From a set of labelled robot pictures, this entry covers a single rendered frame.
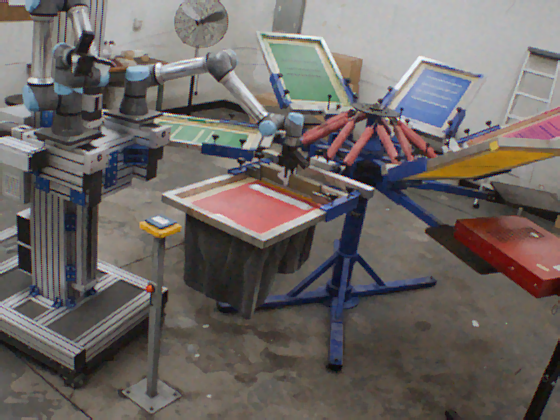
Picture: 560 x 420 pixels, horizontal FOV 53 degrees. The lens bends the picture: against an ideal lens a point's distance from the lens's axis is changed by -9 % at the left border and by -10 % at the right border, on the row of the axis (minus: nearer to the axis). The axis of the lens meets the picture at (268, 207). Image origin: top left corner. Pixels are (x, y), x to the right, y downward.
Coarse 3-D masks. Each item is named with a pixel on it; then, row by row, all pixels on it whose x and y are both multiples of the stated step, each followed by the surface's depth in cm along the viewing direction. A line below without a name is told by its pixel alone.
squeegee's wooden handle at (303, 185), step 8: (264, 168) 313; (272, 168) 310; (264, 176) 314; (272, 176) 311; (296, 176) 303; (288, 184) 306; (296, 184) 303; (304, 184) 300; (312, 184) 298; (320, 184) 298; (304, 192) 302; (320, 192) 299
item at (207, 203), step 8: (248, 184) 314; (264, 184) 317; (224, 192) 299; (232, 192) 300; (256, 192) 305; (280, 192) 310; (200, 200) 286; (208, 200) 287; (208, 208) 278; (216, 208) 280; (224, 208) 281; (224, 216) 273
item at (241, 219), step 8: (272, 200) 298; (280, 200) 300; (304, 200) 304; (296, 208) 293; (312, 208) 296; (232, 216) 274; (240, 216) 275; (248, 216) 277; (288, 216) 283; (296, 216) 284; (240, 224) 267; (248, 224) 268; (256, 224) 270; (264, 224) 271; (272, 224) 272; (280, 224) 273
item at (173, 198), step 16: (224, 176) 309; (240, 176) 317; (176, 192) 281; (192, 192) 289; (336, 192) 311; (176, 208) 273; (192, 208) 267; (224, 224) 258; (288, 224) 266; (304, 224) 271; (256, 240) 250; (272, 240) 253
